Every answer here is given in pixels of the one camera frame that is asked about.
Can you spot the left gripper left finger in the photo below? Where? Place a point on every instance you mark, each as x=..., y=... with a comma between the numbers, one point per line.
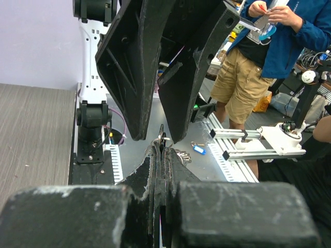
x=120, y=215

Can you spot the key with blue tag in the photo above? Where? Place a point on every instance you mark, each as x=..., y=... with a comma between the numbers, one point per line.
x=199, y=148

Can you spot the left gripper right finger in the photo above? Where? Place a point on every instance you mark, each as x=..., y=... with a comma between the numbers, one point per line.
x=231, y=214

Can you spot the metal disc with keyrings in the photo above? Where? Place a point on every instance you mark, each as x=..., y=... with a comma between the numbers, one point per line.
x=163, y=141

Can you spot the person in blue jacket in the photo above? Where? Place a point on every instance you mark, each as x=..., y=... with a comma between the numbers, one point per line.
x=251, y=65

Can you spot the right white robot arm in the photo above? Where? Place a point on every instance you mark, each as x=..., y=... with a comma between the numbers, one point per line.
x=93, y=113

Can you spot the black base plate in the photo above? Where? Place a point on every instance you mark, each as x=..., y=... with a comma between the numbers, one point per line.
x=100, y=173

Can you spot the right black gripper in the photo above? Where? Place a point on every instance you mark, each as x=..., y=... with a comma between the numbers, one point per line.
x=127, y=58

